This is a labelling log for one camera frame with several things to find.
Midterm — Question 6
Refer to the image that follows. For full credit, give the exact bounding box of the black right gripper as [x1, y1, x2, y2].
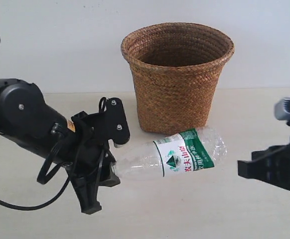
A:
[237, 143, 290, 191]

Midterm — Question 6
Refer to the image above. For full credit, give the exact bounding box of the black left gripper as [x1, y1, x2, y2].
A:
[60, 112, 121, 214]

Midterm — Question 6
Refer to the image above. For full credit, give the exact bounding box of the clear plastic water bottle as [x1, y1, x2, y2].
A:
[112, 126, 227, 181]

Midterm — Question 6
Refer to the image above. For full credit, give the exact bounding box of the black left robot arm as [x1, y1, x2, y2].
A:
[0, 79, 130, 215]

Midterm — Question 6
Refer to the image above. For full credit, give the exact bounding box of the brown woven straw basket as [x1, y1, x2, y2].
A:
[121, 22, 235, 135]

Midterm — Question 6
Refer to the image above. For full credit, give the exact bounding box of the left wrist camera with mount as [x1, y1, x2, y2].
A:
[99, 97, 131, 148]

